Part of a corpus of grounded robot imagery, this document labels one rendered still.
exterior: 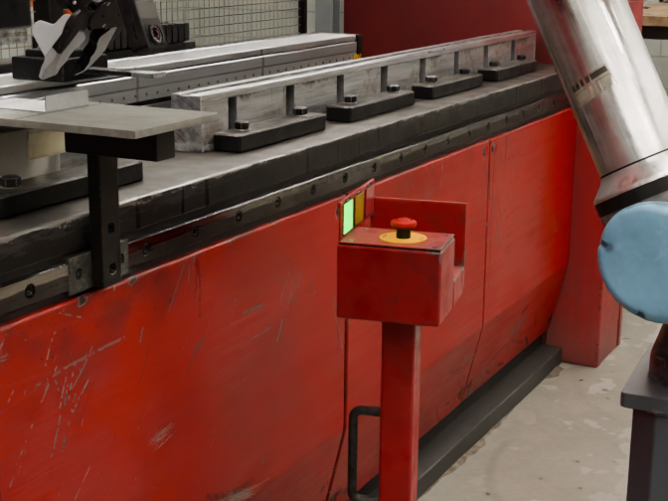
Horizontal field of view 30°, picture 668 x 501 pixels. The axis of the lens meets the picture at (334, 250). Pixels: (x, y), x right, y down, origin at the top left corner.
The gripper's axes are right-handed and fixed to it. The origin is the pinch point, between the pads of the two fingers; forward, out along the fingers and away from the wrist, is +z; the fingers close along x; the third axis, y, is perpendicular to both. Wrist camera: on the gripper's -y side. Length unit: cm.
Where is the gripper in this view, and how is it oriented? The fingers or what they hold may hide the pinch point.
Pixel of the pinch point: (66, 73)
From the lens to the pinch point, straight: 167.0
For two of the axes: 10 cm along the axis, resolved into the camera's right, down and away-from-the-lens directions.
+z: -5.8, 6.6, 4.8
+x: -4.6, 2.1, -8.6
